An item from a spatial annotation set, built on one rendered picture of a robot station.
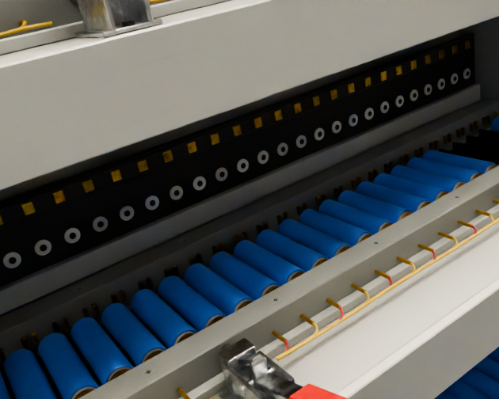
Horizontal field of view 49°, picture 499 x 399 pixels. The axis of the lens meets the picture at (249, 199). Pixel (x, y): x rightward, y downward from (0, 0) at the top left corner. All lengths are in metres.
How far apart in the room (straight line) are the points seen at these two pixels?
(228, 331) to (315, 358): 0.05
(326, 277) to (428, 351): 0.07
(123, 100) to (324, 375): 0.17
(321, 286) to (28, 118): 0.19
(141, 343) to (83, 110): 0.14
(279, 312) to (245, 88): 0.13
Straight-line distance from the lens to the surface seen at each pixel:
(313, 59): 0.30
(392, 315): 0.34
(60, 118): 0.24
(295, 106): 0.46
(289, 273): 0.35
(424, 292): 0.36
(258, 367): 0.27
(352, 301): 0.34
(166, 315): 0.34
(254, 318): 0.31
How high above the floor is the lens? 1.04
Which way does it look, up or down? 8 degrees down
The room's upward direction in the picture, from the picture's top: 20 degrees counter-clockwise
